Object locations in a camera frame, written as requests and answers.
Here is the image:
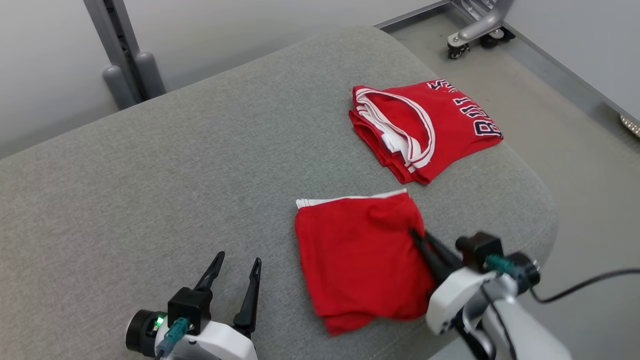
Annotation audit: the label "grey metal post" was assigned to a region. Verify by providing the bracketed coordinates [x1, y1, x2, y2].
[82, 0, 167, 110]

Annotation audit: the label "teal left camera connector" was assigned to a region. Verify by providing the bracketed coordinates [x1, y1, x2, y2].
[156, 317, 191, 358]

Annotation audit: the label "red shorts with white trim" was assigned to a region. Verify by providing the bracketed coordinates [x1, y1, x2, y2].
[294, 189, 437, 337]

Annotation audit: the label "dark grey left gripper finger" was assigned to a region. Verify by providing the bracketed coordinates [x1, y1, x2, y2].
[195, 251, 226, 292]
[234, 258, 262, 333]

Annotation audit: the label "thin black cable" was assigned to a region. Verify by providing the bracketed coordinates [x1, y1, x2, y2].
[481, 284, 517, 360]
[530, 269, 640, 305]

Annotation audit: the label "grey wheeled stand base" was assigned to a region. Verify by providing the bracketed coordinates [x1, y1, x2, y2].
[446, 0, 517, 60]

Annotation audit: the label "teal right camera connector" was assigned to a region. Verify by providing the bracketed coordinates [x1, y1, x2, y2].
[486, 254, 526, 281]

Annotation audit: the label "teal camera connector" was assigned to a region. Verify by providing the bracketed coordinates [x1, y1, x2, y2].
[156, 317, 191, 358]
[486, 254, 526, 281]

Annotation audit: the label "white textured object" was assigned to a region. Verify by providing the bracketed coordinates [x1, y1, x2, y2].
[620, 114, 640, 139]

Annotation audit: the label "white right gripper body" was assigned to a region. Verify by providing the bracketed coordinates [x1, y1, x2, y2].
[425, 251, 541, 335]

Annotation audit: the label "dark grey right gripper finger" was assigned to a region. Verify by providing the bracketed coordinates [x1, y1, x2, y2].
[410, 228, 453, 285]
[424, 231, 463, 271]

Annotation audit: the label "red shorts with white panel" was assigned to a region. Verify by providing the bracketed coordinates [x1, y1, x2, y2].
[348, 78, 504, 186]

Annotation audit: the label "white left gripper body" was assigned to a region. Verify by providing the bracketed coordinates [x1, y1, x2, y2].
[125, 309, 259, 360]

